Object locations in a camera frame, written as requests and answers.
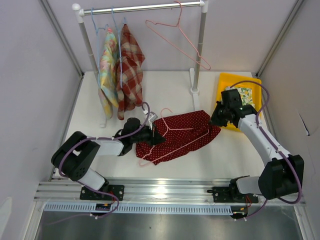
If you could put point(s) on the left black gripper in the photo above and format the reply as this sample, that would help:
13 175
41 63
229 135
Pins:
154 136

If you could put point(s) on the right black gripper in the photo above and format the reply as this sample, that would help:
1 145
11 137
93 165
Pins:
214 119

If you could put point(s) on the red polka dot skirt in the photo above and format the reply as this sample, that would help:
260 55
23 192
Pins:
180 137

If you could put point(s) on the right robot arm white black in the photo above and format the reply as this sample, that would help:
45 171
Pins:
283 172

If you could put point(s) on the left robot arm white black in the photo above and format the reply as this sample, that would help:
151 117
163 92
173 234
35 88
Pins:
74 158

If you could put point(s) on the lemon print cloth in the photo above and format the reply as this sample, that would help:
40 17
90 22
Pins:
246 95

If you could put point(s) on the yellow plastic tray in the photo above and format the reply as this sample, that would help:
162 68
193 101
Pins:
225 82

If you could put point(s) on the clothes rack metal white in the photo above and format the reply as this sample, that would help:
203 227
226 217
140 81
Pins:
194 73

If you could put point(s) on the red plaid garment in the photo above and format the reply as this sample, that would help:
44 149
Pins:
129 73

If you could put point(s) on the pastel floral garment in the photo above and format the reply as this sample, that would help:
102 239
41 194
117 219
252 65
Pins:
107 92

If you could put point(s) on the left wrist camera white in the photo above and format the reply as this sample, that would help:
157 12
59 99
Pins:
151 117

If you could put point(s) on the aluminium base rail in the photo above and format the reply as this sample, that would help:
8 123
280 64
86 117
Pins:
138 191

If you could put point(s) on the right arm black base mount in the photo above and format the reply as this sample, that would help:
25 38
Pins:
223 194

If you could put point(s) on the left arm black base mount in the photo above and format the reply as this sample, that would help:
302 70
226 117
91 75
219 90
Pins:
114 189

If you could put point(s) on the white slotted cable duct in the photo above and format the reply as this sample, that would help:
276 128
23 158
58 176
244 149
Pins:
219 210

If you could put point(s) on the blue wire hanger right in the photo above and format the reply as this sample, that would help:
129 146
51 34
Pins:
119 46

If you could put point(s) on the blue wire hanger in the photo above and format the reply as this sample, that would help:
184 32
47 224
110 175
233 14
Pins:
119 46
97 37

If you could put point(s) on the blue wire hanger left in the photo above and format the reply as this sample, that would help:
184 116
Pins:
97 37

